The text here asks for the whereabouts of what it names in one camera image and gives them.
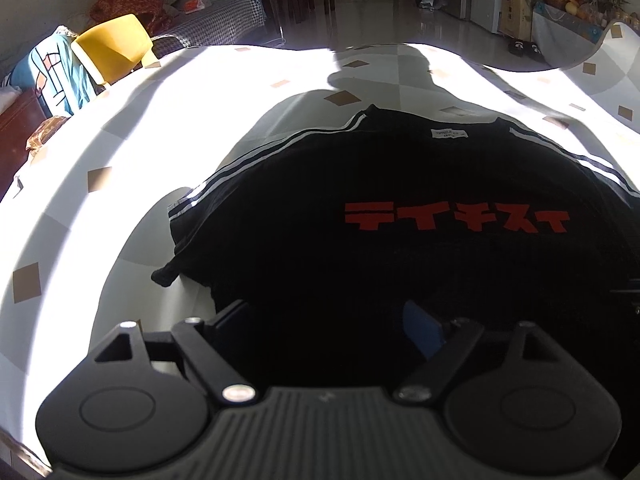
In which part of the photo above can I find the yellow plastic chair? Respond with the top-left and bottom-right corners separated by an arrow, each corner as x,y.
71,14 -> 161,86

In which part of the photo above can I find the houndstooth sofa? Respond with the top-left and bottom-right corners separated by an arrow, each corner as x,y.
150,0 -> 266,58

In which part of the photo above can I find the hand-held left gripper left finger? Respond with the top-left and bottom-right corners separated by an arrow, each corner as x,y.
94,300 -> 258,406

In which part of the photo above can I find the cardboard box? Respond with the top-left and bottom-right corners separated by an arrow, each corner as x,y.
500,0 -> 536,41

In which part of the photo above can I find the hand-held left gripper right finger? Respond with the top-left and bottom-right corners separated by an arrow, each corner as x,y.
392,301 -> 558,405

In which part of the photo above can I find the red knitted blanket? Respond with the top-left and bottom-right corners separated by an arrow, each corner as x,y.
90,0 -> 173,33

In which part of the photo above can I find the teal printed cloth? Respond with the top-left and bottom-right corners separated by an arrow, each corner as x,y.
11,25 -> 98,116

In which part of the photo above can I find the brown patterned cloth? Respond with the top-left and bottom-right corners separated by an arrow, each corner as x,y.
25,115 -> 68,151

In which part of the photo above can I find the black striped t-shirt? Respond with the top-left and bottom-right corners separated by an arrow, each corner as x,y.
150,104 -> 640,480

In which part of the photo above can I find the brown leather bench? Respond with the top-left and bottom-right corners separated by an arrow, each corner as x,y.
0,92 -> 51,201

